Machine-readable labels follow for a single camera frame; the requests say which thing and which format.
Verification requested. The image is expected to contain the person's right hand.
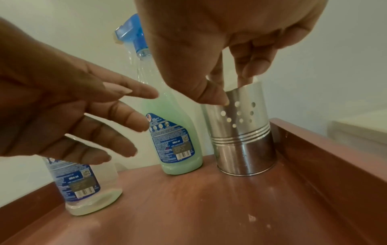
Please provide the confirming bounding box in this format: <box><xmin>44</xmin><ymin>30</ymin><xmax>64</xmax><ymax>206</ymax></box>
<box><xmin>133</xmin><ymin>0</ymin><xmax>329</xmax><ymax>106</ymax></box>

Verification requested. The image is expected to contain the person's left hand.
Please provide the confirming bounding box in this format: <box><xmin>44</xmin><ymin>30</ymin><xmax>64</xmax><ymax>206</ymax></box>
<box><xmin>0</xmin><ymin>16</ymin><xmax>160</xmax><ymax>166</ymax></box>

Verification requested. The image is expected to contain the blue spray trigger head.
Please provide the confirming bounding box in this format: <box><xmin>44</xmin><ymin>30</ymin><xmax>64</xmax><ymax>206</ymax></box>
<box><xmin>113</xmin><ymin>13</ymin><xmax>149</xmax><ymax>54</ymax></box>

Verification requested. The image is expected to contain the clear near-empty spray bottle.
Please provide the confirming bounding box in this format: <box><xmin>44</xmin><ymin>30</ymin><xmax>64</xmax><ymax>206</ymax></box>
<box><xmin>42</xmin><ymin>134</ymin><xmax>123</xmax><ymax>217</ymax></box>

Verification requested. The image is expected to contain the bottle with green liquid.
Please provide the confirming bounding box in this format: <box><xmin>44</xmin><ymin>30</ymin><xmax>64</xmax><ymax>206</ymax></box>
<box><xmin>135</xmin><ymin>48</ymin><xmax>204</xmax><ymax>175</ymax></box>

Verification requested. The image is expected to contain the perforated steel holder cup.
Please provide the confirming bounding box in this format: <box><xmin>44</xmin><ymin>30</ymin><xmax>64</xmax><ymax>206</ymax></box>
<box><xmin>200</xmin><ymin>81</ymin><xmax>277</xmax><ymax>176</ymax></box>

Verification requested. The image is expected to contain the white cabinet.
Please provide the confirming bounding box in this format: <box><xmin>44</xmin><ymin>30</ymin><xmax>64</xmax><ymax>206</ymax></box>
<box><xmin>328</xmin><ymin>107</ymin><xmax>387</xmax><ymax>156</ymax></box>

